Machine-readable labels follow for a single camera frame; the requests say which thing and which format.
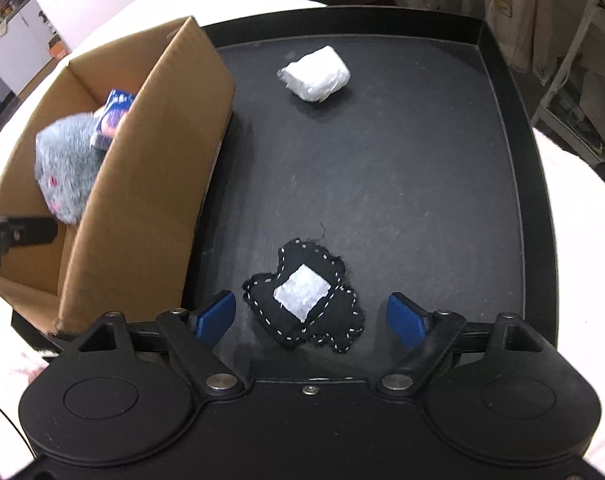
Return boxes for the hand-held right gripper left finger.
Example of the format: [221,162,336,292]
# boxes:
[57,289,244,396]

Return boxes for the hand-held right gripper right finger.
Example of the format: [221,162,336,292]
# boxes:
[375,291,558,394]

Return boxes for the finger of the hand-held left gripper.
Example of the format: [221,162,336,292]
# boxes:
[0,215,58,271]

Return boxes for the black stitched plush white patch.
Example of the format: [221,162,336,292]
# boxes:
[241,237,366,353]

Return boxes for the grey fluffy plush toy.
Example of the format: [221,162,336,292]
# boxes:
[35,114,108,225]

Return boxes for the brown cardboard box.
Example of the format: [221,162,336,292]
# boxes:
[0,16,236,336]

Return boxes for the black shallow tray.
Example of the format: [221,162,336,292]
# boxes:
[10,4,556,361]

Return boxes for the blue small carton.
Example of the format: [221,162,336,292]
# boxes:
[90,89,138,153]

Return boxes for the white crumpled paper ball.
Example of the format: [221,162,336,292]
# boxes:
[276,45,352,104]

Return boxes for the cream tote bag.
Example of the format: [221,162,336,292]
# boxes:
[483,0,541,71]

